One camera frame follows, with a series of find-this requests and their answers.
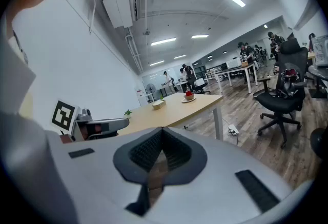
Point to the black office chair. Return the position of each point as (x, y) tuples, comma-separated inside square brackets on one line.
[(284, 105)]

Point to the black round object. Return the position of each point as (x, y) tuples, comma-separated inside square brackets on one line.
[(319, 142)]

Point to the white ceiling pipes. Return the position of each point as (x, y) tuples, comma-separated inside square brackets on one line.
[(134, 51)]

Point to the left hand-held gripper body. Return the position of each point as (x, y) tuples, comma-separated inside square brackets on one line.
[(64, 115)]

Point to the wooden table with white legs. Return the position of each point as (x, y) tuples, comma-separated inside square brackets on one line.
[(174, 112)]

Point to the white table with dark top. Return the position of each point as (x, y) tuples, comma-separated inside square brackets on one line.
[(235, 70)]

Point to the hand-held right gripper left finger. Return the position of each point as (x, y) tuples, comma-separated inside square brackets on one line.
[(97, 179)]

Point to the person's white shirt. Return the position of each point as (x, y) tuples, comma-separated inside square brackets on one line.
[(15, 77)]

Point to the small green potted plant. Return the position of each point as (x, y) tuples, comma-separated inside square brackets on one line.
[(127, 112)]

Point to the red and black device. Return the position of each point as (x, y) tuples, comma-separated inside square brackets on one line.
[(290, 74)]

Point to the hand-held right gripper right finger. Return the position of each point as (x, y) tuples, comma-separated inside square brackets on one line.
[(220, 192)]

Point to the white ceiling air conditioner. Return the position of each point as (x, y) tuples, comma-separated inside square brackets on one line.
[(120, 7)]

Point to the beige plate dish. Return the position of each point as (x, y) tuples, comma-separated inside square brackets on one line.
[(191, 100)]

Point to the red object in bowl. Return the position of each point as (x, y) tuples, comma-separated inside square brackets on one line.
[(188, 93)]

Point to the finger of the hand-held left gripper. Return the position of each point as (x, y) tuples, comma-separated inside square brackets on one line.
[(115, 124)]

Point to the white power strip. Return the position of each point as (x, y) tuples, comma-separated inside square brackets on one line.
[(233, 129)]

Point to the long ceiling light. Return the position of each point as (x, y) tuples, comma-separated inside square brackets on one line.
[(180, 57), (163, 41), (236, 0), (200, 36), (156, 63)]

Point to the black standing fan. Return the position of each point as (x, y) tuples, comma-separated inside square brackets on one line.
[(151, 89)]

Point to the wooden tissue box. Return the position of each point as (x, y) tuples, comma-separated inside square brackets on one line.
[(159, 105)]

